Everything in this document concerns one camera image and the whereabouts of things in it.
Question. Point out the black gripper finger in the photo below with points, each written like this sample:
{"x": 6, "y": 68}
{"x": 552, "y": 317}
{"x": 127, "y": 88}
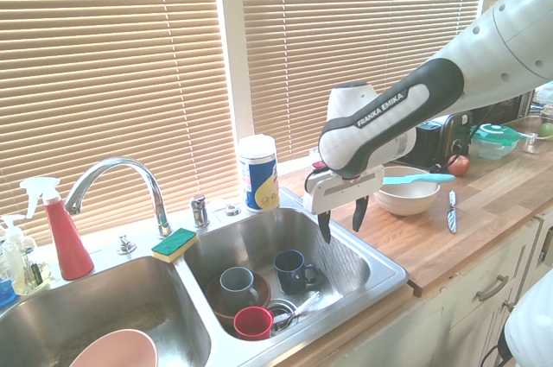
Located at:
{"x": 359, "y": 213}
{"x": 326, "y": 226}

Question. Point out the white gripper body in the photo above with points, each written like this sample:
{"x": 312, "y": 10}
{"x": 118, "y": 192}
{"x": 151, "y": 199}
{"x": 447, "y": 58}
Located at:
{"x": 345, "y": 190}

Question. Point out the teal plastic knife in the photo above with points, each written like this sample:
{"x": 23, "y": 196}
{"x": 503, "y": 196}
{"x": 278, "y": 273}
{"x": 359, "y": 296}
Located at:
{"x": 423, "y": 179}

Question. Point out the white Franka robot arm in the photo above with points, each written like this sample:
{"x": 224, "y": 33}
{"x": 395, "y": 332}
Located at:
{"x": 389, "y": 125}

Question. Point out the stainless steel double sink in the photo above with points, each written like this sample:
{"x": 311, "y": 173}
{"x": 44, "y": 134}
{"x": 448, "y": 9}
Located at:
{"x": 341, "y": 255}

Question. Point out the small patterned blade knife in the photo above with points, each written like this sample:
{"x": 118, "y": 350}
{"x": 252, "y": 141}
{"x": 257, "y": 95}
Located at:
{"x": 452, "y": 218}

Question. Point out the chrome sink hole cap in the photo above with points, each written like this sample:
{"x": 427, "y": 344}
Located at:
{"x": 232, "y": 210}

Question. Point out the cream bowl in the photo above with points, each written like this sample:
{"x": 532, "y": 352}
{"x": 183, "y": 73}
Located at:
{"x": 406, "y": 200}

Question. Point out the navy blue mug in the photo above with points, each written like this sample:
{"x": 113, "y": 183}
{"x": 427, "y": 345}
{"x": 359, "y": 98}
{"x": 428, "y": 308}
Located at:
{"x": 290, "y": 272}

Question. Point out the wipes canister blue yellow label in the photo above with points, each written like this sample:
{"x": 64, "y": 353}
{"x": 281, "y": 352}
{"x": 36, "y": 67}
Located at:
{"x": 259, "y": 177}

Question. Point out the metal drain strainer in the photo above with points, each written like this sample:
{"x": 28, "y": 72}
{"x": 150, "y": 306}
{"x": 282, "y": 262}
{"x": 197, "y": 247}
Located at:
{"x": 283, "y": 311}

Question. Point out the black toaster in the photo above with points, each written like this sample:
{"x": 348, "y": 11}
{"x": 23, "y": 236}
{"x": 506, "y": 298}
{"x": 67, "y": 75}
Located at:
{"x": 436, "y": 142}

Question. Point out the grey mug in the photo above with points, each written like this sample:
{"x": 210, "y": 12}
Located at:
{"x": 235, "y": 287}

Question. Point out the red apple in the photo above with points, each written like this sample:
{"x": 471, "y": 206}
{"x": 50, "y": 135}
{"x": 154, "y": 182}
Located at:
{"x": 459, "y": 165}

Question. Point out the red plastic cup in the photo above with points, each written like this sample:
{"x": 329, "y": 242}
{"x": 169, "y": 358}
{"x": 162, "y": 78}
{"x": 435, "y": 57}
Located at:
{"x": 252, "y": 326}

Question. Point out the brown bowl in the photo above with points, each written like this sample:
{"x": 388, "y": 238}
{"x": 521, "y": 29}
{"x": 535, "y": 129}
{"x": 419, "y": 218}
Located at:
{"x": 216, "y": 302}

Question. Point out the cream kitchen cabinet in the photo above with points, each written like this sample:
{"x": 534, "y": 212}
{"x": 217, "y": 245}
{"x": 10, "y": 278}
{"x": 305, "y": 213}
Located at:
{"x": 466, "y": 319}

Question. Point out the green and yellow sponge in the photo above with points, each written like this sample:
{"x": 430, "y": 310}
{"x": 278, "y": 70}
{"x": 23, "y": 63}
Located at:
{"x": 175, "y": 244}

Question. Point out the clear container with teal lid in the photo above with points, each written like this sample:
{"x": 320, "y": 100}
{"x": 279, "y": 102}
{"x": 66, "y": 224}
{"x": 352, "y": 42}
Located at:
{"x": 494, "y": 140}

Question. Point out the chrome curved faucet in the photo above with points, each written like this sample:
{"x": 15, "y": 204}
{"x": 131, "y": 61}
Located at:
{"x": 149, "y": 185}

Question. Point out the microwave oven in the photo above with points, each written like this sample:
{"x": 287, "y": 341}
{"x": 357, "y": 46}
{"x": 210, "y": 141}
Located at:
{"x": 510, "y": 109}

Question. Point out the clear plastic tray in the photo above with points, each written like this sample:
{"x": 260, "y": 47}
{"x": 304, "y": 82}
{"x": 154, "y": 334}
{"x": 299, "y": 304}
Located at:
{"x": 532, "y": 142}

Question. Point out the chrome side sprayer knob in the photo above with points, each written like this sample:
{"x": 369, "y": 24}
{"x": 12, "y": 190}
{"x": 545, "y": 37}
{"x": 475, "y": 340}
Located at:
{"x": 125, "y": 245}

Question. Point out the green apple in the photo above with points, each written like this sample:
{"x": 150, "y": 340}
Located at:
{"x": 547, "y": 128}

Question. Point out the pink bowl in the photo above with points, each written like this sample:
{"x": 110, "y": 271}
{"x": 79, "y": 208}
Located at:
{"x": 116, "y": 352}

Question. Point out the red spray bottle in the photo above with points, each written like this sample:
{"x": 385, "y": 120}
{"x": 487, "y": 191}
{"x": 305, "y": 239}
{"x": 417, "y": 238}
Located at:
{"x": 67, "y": 246}

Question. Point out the wide beige window blind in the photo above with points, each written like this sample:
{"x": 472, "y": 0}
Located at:
{"x": 108, "y": 82}

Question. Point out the small glass jar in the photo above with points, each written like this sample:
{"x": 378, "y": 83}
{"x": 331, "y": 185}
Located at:
{"x": 34, "y": 274}

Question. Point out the clear soap pump bottle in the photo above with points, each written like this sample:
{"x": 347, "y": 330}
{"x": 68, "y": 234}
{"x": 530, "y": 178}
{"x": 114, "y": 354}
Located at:
{"x": 13, "y": 255}

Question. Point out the blue dish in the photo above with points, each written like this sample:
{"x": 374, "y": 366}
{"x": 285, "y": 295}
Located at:
{"x": 5, "y": 293}

